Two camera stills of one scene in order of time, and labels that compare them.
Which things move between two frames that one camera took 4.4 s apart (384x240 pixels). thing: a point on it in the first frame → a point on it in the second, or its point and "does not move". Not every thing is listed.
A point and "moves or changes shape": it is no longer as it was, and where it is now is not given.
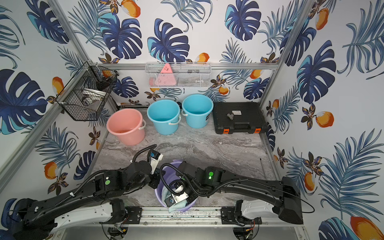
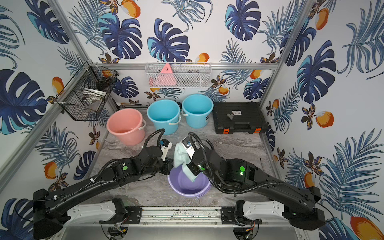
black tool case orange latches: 239,117 does not move
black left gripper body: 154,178 → 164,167
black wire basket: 86,95 does not move
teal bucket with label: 197,108 does not move
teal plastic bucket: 165,115 does not move
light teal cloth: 166,194 → 181,157
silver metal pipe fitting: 230,116 does not move
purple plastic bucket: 187,206 moves or changes shape
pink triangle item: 166,77 does not move
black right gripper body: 190,192 → 194,168
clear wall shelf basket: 176,75 does not move
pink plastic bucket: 127,125 does not move
